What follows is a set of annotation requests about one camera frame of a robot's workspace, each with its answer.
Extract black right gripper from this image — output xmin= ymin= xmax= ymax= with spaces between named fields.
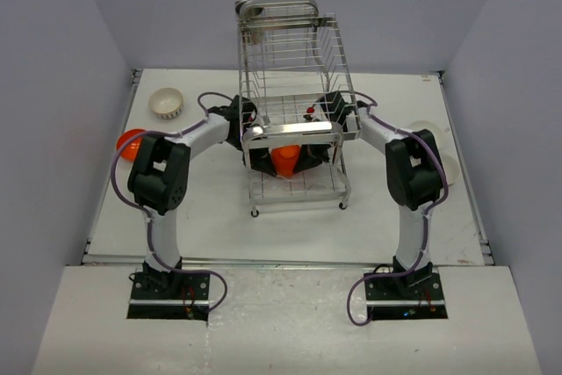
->
xmin=294 ymin=125 xmax=349 ymax=175

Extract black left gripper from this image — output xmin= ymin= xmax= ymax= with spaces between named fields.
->
xmin=227 ymin=129 xmax=277 ymax=177

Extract orange bowl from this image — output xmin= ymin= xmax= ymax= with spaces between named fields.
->
xmin=116 ymin=128 xmax=145 ymax=162
xmin=270 ymin=145 xmax=301 ymax=177

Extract black and white striped bowl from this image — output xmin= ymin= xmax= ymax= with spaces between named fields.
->
xmin=148 ymin=87 xmax=184 ymax=119

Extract cream flower pattern bowl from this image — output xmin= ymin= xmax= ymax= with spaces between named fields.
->
xmin=441 ymin=154 xmax=461 ymax=186

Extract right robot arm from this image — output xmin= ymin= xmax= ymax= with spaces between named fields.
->
xmin=302 ymin=91 xmax=449 ymax=299

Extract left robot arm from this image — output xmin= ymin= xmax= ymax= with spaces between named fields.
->
xmin=127 ymin=96 xmax=257 ymax=299

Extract stainless steel dish rack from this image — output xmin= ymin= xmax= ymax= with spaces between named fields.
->
xmin=238 ymin=0 xmax=360 ymax=217

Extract metal cutlery holder cup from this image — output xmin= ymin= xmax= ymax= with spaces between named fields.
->
xmin=234 ymin=0 xmax=263 ymax=45

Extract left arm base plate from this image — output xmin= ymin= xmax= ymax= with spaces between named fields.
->
xmin=126 ymin=271 xmax=210 ymax=321

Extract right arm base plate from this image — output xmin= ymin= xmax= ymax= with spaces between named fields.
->
xmin=364 ymin=270 xmax=448 ymax=321

